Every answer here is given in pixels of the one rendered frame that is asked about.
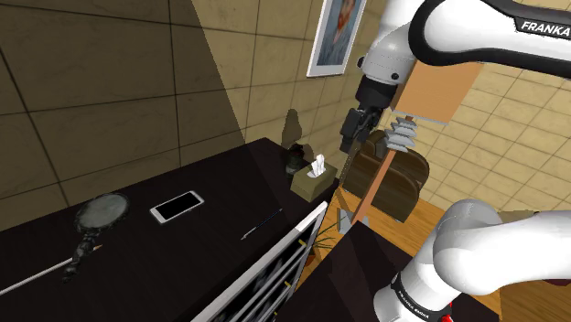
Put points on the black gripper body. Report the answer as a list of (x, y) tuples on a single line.
[(374, 96)]

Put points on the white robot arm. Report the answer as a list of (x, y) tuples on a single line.
[(473, 249)]

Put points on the orange wooden floor lamp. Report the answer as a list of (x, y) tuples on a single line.
[(439, 89)]

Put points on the brown armchair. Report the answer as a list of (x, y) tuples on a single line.
[(399, 183)]

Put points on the dark small vase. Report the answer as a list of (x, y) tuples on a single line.
[(294, 160)]

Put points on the olive tissue box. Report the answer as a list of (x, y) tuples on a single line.
[(312, 183)]

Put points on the small green potted plant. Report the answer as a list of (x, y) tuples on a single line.
[(324, 241)]

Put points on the dark blue pen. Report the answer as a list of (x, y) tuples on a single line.
[(263, 223)]

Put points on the dark robot stand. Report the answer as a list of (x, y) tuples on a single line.
[(357, 276)]

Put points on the white smartphone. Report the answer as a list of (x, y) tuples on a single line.
[(177, 207)]

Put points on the dark chest of drawers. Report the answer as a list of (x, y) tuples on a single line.
[(178, 263)]

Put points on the black round hand mirror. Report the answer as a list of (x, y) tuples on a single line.
[(101, 212)]

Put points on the white pencil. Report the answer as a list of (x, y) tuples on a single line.
[(35, 276)]

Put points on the framed portrait wall picture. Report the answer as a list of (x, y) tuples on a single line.
[(337, 35)]

